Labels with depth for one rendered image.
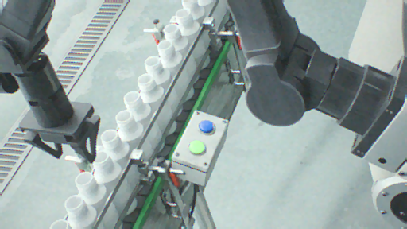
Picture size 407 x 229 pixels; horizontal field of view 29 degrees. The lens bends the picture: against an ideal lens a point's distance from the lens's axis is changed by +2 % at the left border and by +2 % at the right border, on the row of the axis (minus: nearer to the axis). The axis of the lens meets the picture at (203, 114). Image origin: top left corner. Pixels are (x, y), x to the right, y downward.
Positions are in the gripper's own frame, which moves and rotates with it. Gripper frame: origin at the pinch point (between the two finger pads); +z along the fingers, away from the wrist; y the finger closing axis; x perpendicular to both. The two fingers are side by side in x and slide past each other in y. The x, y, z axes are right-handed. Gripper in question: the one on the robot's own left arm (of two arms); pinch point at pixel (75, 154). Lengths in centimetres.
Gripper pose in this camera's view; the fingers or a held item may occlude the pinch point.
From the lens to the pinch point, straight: 126.7
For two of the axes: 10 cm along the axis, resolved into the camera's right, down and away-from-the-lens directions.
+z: 2.2, 7.1, 6.7
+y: 9.1, 1.0, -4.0
